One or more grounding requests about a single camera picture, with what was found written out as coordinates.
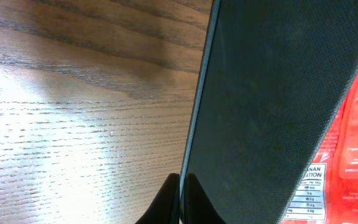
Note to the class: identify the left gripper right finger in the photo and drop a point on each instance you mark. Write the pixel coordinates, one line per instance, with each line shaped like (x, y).
(197, 208)

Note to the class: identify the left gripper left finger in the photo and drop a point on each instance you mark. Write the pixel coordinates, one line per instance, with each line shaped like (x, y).
(164, 208)

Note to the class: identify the red snack packet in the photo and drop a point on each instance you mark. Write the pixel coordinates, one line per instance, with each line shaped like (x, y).
(328, 192)

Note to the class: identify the dark green box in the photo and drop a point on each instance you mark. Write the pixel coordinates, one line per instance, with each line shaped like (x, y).
(273, 77)

